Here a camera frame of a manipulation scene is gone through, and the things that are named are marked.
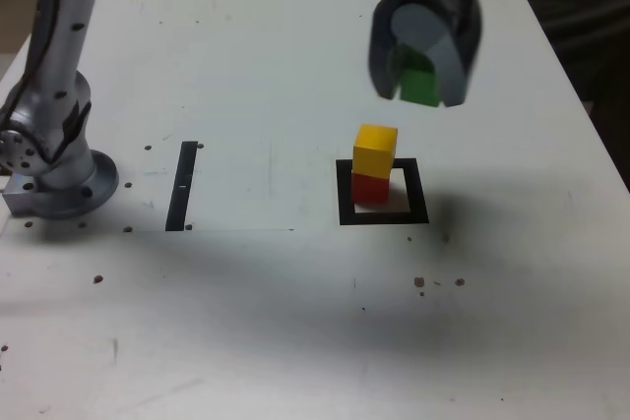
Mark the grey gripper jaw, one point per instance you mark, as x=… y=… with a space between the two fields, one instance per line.
x=458 y=66
x=381 y=61

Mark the green cube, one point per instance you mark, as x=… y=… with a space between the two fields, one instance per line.
x=418 y=88

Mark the yellow cube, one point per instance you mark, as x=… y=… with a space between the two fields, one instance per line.
x=374 y=154

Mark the red cube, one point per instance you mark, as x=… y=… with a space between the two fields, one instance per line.
x=369 y=189

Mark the black tape square outline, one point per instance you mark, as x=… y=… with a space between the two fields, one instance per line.
x=418 y=194

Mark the black tape strip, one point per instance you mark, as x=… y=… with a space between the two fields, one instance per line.
x=181 y=184

